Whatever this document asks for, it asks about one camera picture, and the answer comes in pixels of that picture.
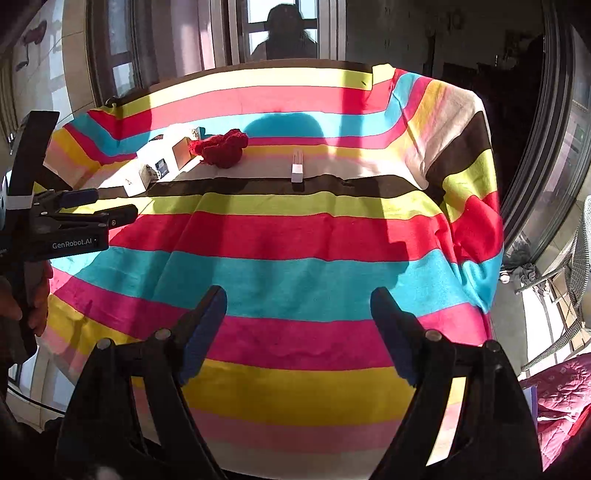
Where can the teal box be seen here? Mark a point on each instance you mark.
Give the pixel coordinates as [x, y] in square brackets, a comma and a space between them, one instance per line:
[198, 133]

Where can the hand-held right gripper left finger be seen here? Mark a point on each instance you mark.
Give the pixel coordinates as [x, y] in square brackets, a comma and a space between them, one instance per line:
[203, 334]

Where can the white box with barcode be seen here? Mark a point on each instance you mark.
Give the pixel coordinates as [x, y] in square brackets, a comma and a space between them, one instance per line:
[132, 187]

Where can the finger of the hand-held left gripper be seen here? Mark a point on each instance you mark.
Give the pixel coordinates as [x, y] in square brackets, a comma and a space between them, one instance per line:
[78, 197]
[120, 214]

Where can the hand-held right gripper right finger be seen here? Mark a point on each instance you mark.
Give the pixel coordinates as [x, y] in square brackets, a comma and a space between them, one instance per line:
[392, 334]

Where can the person's left hand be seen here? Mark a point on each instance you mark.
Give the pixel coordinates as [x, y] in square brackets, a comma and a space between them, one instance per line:
[42, 295]

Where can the grey curtain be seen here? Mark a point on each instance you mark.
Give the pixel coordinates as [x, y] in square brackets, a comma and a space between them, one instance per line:
[184, 41]

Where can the pink quilt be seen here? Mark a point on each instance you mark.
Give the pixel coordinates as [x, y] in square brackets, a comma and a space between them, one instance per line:
[561, 410]

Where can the striped tablecloth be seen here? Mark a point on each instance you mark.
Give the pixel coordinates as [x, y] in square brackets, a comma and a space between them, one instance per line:
[300, 286]

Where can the large white orange medicine box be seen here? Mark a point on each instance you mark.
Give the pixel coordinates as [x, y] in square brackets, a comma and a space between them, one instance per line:
[182, 154]

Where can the red and white box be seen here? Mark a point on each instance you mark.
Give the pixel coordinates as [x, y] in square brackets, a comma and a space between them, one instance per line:
[297, 174]

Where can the sliding glass door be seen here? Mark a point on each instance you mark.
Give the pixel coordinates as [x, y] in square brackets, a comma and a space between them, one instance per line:
[554, 138]

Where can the black clip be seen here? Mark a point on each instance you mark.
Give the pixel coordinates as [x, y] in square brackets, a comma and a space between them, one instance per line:
[111, 101]

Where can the window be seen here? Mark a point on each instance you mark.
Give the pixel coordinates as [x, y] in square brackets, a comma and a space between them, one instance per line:
[330, 27]

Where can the red knitted cloth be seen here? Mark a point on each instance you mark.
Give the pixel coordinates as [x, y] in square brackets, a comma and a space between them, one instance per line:
[221, 150]

